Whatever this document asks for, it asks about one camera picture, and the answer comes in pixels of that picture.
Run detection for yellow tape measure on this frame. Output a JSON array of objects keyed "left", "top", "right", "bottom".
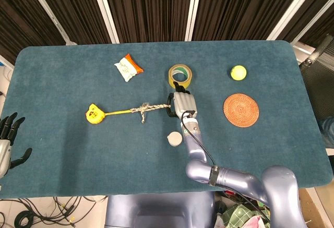
[{"left": 86, "top": 103, "right": 131, "bottom": 124}]

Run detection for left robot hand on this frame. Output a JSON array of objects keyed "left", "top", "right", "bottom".
[{"left": 0, "top": 112, "right": 33, "bottom": 179}]

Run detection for small round grey puck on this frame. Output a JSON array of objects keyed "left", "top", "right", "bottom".
[{"left": 167, "top": 131, "right": 182, "bottom": 147}]

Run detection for braided beige rope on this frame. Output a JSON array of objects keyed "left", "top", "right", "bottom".
[{"left": 129, "top": 101, "right": 173, "bottom": 124}]

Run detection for black floor cables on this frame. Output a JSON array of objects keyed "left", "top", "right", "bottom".
[{"left": 0, "top": 195, "right": 108, "bottom": 228}]

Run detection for teal table mat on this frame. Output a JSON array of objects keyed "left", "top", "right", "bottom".
[{"left": 0, "top": 40, "right": 333, "bottom": 199}]

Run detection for yellow green tennis ball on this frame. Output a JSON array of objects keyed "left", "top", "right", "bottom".
[{"left": 230, "top": 65, "right": 247, "bottom": 80}]

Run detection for white orange snack packet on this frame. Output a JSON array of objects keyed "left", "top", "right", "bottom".
[{"left": 114, "top": 53, "right": 145, "bottom": 82}]

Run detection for robot torso base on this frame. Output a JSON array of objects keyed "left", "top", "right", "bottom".
[{"left": 104, "top": 190, "right": 217, "bottom": 228}]

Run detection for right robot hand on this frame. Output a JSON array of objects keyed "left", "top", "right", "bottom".
[{"left": 164, "top": 81, "right": 197, "bottom": 119}]

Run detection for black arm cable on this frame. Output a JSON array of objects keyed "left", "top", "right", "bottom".
[{"left": 181, "top": 111, "right": 271, "bottom": 223}]

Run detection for green patterned cloth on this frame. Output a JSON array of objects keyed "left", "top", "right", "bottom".
[{"left": 220, "top": 203, "right": 271, "bottom": 228}]

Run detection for clear packing tape roll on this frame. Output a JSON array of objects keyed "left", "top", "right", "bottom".
[{"left": 168, "top": 64, "right": 194, "bottom": 89}]

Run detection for round woven orange coaster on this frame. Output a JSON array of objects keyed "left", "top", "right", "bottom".
[{"left": 223, "top": 92, "right": 260, "bottom": 128}]

